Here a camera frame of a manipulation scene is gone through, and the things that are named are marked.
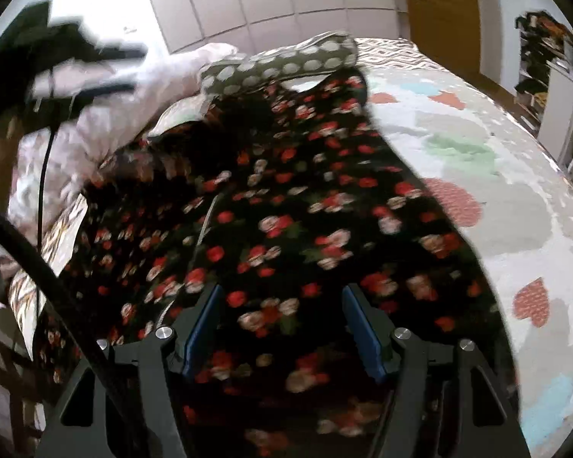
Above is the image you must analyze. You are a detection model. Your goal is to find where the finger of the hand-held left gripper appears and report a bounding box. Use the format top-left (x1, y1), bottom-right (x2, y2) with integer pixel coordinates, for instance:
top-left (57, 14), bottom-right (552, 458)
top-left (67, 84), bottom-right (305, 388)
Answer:
top-left (69, 81), bottom-right (137, 104)
top-left (93, 42), bottom-right (149, 61)

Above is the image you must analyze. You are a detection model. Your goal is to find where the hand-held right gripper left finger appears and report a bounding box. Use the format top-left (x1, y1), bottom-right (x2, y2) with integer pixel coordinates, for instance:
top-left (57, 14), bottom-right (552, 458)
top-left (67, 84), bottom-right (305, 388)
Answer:
top-left (38, 282), bottom-right (225, 458)

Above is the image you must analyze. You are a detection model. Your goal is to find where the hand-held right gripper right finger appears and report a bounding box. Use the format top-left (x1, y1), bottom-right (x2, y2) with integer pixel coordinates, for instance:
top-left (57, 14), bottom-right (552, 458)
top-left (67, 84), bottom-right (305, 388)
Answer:
top-left (341, 284), bottom-right (531, 458)

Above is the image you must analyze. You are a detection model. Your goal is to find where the black floral garment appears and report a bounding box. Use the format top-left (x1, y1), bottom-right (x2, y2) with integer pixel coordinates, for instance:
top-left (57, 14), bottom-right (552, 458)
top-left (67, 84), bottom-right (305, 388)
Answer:
top-left (31, 64), bottom-right (519, 458)

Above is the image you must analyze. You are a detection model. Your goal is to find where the pink quilted blanket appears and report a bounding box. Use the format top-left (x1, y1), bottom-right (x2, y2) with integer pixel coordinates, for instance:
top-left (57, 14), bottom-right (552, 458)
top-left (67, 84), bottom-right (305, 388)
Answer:
top-left (0, 42), bottom-right (240, 297)

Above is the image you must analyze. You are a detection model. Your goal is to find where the olive polka-dot pillow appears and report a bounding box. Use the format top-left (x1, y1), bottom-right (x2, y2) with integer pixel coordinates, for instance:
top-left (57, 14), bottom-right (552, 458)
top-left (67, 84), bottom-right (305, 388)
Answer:
top-left (199, 31), bottom-right (359, 97)

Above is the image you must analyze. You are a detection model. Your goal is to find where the cluttered white shelf unit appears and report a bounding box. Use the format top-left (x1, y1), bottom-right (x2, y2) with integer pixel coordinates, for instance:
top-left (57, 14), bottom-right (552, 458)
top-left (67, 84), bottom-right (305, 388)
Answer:
top-left (512, 10), bottom-right (573, 189)

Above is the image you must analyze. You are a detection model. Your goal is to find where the brown wooden door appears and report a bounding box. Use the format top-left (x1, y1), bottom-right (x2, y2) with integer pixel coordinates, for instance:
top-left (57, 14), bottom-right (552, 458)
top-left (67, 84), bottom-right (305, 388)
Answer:
top-left (401, 0), bottom-right (484, 76)

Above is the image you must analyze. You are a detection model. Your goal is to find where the thin black cable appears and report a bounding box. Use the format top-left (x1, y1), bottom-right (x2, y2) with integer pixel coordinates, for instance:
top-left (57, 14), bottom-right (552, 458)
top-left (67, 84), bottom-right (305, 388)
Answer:
top-left (34, 98), bottom-right (77, 316)

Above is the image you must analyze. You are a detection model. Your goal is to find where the thick black cable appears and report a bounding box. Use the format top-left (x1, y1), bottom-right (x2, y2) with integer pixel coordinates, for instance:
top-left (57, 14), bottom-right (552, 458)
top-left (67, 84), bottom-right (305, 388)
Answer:
top-left (0, 203), bottom-right (141, 458)

